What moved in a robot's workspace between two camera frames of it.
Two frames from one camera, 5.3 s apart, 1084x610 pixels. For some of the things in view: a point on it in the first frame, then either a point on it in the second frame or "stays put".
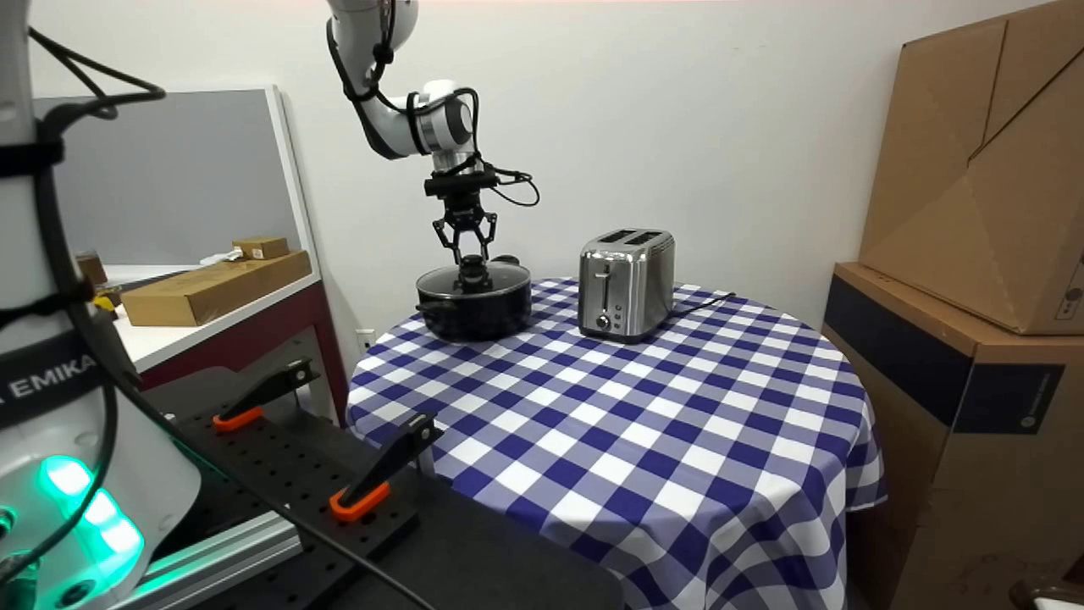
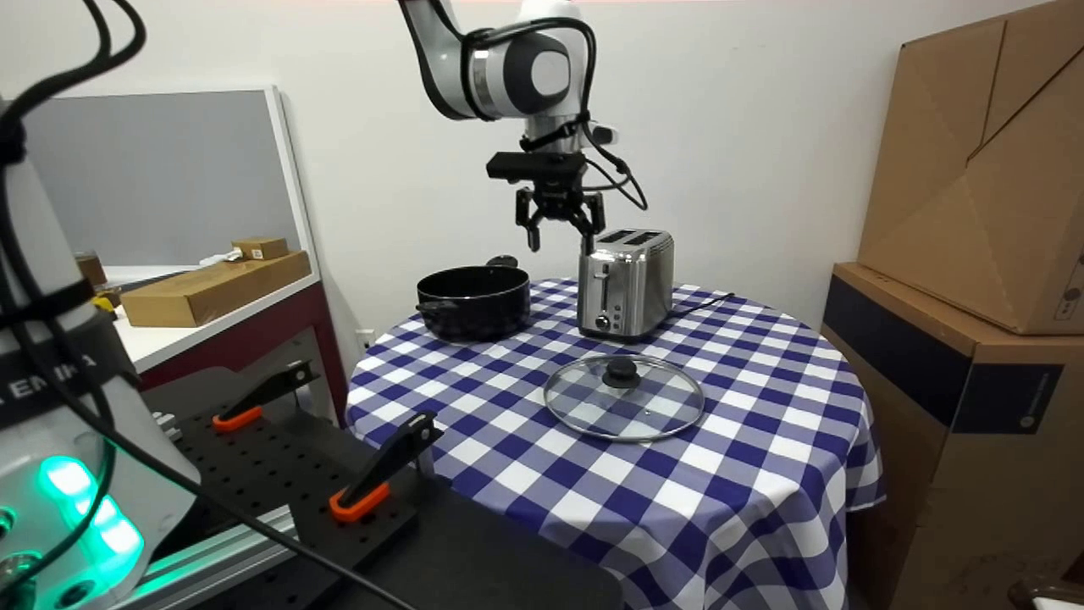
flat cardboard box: [185, 296] stays put
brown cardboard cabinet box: [980, 439] stays put
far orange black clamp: [255, 401] stays put
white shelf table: [276, 317] stays put
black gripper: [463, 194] -> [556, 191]
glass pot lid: [504, 281] -> [623, 397]
